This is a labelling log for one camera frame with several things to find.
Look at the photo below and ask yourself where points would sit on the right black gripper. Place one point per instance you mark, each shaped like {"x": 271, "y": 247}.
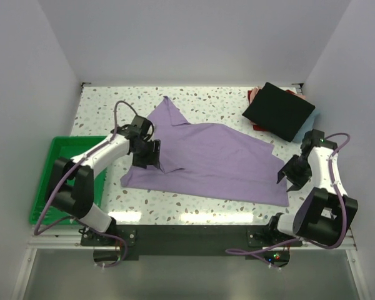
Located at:
{"x": 297, "y": 182}

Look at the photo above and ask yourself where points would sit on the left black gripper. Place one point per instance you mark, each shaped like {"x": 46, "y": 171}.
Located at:
{"x": 152, "y": 159}

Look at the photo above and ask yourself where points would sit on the purple t shirt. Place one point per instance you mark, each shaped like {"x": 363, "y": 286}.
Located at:
{"x": 209, "y": 160}

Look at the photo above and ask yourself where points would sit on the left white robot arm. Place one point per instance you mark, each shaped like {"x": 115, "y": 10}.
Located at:
{"x": 71, "y": 184}

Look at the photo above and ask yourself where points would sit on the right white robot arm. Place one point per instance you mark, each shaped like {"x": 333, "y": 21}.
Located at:
{"x": 327, "y": 211}

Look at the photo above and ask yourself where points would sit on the light blue folded t shirt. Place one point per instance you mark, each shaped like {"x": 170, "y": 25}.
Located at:
{"x": 307, "y": 126}

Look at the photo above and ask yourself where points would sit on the black folded t shirt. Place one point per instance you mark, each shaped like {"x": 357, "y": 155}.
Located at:
{"x": 279, "y": 112}

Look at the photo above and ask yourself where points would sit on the pink folded t shirt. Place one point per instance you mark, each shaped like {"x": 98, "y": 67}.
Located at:
{"x": 251, "y": 94}

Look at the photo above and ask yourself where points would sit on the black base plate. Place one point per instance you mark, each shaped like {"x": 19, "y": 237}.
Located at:
{"x": 193, "y": 240}

